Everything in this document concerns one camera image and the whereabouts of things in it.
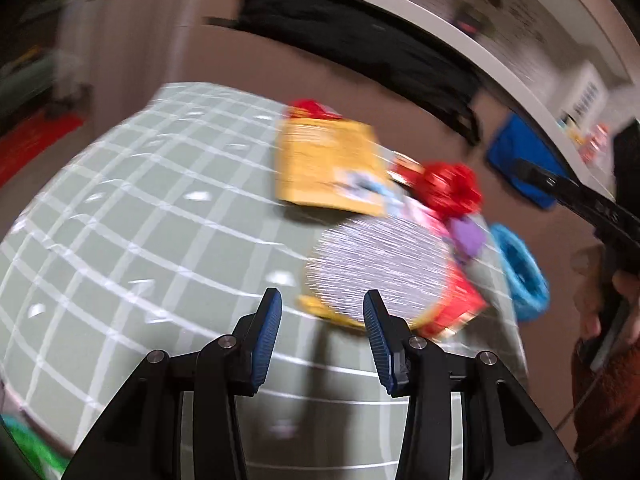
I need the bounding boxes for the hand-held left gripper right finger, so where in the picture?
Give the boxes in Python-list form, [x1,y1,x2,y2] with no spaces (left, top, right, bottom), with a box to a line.
[362,289,583,480]

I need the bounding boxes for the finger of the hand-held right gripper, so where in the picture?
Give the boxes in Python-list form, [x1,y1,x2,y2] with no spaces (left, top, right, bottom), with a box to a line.
[515,159,574,201]

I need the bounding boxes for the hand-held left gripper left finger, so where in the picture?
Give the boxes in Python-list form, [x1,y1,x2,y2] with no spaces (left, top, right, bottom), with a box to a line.
[62,287,283,480]

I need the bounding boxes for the round silver foil lid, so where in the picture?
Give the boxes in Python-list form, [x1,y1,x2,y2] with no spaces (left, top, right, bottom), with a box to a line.
[306,217,454,324]

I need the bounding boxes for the purple wrapper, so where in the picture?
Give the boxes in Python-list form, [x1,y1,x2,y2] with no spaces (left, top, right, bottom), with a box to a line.
[449,215,487,264]

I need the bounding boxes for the red plastic bag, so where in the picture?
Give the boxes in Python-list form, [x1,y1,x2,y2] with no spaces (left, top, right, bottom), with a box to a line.
[410,162,484,222]

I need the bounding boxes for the bin with blue liner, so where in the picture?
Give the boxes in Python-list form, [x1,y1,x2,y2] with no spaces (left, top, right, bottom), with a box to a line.
[487,223,551,323]

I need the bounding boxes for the person's right forearm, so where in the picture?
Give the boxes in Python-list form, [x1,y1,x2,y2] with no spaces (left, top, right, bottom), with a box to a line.
[571,332,640,473]

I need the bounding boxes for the person's right hand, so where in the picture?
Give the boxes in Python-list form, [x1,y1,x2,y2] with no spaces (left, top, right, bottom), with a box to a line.
[572,250,640,338]

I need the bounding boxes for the blue towel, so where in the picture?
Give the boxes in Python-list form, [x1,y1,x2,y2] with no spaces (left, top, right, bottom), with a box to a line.
[486,112,572,212]

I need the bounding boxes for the clear bag of red snacks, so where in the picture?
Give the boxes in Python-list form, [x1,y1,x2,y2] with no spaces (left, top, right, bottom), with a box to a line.
[580,122,612,165]

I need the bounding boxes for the red and yellow packet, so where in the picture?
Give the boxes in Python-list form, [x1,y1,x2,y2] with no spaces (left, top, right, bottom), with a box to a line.
[299,260,490,339]

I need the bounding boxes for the pink packet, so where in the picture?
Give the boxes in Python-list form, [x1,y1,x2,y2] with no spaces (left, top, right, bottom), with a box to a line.
[395,195,453,241]

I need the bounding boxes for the small red wrapper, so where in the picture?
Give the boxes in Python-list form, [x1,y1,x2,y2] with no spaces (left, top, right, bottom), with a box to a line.
[389,153,426,184]

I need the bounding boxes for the yellow snack packet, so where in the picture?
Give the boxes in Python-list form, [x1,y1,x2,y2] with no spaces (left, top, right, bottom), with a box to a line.
[275,117,392,218]

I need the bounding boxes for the white kitchen counter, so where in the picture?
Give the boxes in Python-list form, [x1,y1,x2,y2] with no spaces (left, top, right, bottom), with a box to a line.
[197,0,631,206]

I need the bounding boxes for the red snack packet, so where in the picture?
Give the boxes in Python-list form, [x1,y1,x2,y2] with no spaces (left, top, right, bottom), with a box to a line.
[287,99,344,122]

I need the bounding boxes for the black cloth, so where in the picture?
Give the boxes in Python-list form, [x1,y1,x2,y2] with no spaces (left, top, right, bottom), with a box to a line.
[235,0,484,147]

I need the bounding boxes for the green plastic object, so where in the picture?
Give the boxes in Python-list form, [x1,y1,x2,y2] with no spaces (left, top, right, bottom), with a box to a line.
[0,412,71,480]

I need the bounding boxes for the red floor mat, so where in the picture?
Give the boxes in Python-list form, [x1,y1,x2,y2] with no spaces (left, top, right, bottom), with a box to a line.
[0,112,84,187]

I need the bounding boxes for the grey-green container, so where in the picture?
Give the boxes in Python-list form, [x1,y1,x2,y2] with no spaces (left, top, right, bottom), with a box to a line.
[0,52,57,107]

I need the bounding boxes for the thin black cable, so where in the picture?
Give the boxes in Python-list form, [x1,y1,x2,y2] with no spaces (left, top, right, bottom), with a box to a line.
[554,374,599,432]

